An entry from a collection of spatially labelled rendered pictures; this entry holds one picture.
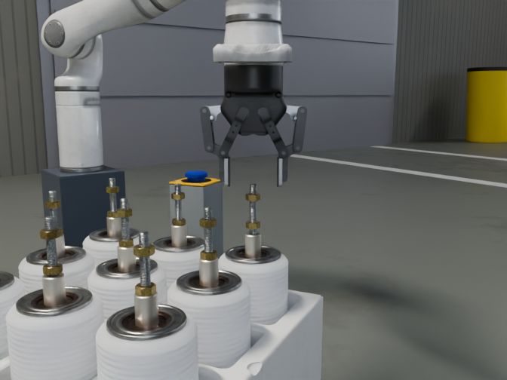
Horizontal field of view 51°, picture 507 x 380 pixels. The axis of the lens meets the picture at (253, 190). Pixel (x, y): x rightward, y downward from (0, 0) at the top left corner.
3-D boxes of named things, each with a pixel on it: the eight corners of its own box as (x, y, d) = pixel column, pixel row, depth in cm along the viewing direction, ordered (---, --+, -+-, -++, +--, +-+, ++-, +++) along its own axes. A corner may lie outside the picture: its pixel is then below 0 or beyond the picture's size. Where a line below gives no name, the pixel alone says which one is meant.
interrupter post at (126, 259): (114, 273, 65) (112, 247, 64) (122, 267, 67) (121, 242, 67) (132, 274, 65) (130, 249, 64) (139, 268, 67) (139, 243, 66)
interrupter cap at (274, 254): (291, 255, 72) (291, 251, 72) (257, 270, 66) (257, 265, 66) (248, 246, 77) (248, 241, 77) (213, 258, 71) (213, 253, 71)
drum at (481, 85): (477, 138, 552) (483, 69, 539) (520, 141, 517) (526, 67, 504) (452, 140, 525) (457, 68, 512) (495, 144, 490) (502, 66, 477)
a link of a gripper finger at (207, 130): (210, 104, 69) (220, 148, 70) (196, 108, 69) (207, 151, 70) (207, 105, 67) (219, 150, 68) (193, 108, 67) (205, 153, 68)
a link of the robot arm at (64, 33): (132, -41, 96) (160, -30, 105) (29, 21, 108) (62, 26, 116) (149, 7, 97) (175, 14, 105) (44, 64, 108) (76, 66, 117)
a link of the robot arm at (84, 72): (71, 17, 117) (75, 96, 120) (39, 12, 108) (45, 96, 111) (106, 15, 113) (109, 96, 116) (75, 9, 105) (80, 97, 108)
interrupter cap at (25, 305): (102, 307, 55) (102, 301, 55) (26, 326, 50) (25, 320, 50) (79, 286, 61) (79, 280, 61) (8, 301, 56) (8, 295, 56)
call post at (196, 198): (173, 349, 98) (167, 183, 92) (193, 333, 104) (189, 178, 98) (206, 357, 95) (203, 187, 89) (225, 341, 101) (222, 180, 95)
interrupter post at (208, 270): (223, 285, 61) (223, 258, 60) (207, 291, 59) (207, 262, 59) (210, 280, 63) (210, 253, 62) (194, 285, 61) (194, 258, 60)
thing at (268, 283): (299, 375, 75) (302, 253, 72) (259, 406, 68) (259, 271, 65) (247, 354, 81) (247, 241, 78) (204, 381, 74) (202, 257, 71)
